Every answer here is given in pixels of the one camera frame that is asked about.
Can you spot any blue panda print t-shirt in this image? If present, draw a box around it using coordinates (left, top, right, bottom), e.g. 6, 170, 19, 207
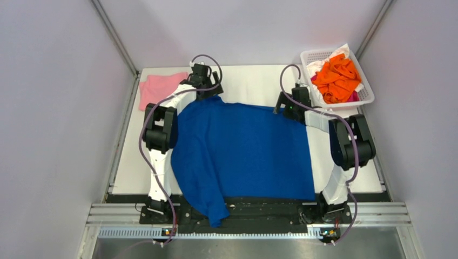
171, 97, 315, 228

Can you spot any folded pink t-shirt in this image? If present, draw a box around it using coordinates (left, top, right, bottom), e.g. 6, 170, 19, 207
139, 72, 188, 112

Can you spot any aluminium frame rail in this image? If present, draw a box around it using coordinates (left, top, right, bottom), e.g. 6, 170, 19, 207
86, 202, 411, 240

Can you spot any white plastic laundry basket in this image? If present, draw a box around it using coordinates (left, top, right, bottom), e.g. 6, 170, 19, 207
300, 44, 375, 111

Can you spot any metal corner post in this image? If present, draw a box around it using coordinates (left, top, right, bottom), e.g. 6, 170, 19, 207
355, 0, 396, 59
89, 0, 139, 77

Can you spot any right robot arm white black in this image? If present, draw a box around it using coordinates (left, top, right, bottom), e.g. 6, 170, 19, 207
273, 85, 376, 222

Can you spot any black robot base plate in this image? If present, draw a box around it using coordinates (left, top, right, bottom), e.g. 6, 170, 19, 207
106, 192, 391, 235

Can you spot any magenta garment in basket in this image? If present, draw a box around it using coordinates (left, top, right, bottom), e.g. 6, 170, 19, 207
312, 75, 361, 104

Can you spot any orange t-shirt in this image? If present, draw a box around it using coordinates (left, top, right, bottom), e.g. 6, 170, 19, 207
311, 53, 362, 104

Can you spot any left metal corner post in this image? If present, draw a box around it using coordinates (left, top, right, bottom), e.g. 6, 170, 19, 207
89, 0, 139, 77

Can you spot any white t-shirt in basket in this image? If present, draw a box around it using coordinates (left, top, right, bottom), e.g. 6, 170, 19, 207
306, 44, 363, 103

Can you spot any right metal corner post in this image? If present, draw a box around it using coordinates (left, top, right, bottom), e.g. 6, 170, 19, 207
355, 0, 396, 59

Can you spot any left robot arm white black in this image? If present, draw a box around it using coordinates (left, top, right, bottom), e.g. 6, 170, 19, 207
139, 63, 223, 223

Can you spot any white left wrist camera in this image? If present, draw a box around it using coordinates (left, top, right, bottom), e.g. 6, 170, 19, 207
189, 61, 205, 68

